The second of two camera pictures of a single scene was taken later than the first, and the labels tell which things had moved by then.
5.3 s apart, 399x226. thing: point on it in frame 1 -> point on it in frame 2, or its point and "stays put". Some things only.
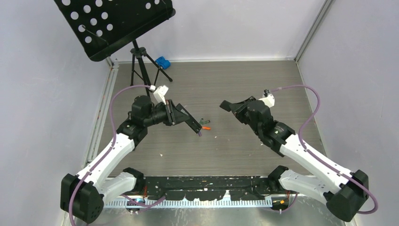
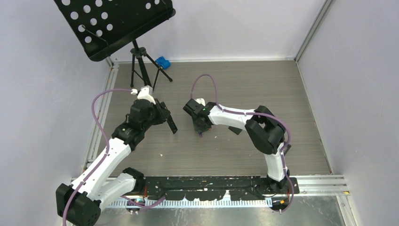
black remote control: [191, 122] -> [171, 124]
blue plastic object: [162, 61] stays put
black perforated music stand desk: [101, 26] stays put
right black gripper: [238, 108] -> [199, 129]
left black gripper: [173, 116] -> [163, 113]
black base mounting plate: [201, 188] stays put
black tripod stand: [138, 65] stays put
